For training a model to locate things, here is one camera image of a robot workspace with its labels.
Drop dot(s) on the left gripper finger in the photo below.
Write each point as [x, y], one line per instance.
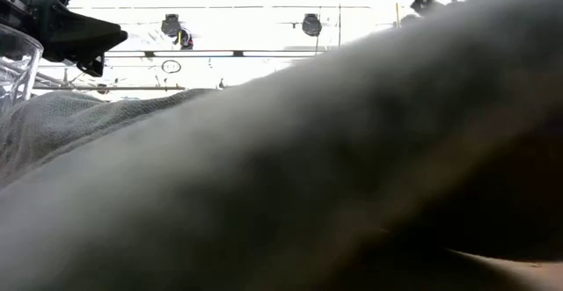
[83, 36]
[96, 66]

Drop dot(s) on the small black ceiling reel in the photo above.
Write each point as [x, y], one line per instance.
[221, 84]

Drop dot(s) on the horizontal ceiling pipe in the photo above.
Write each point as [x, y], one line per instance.
[110, 88]

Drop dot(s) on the light grey hat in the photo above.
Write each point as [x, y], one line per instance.
[264, 172]

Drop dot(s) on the clear round container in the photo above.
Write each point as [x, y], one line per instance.
[17, 62]

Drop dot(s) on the long ceiling light bar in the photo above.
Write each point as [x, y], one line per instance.
[193, 53]

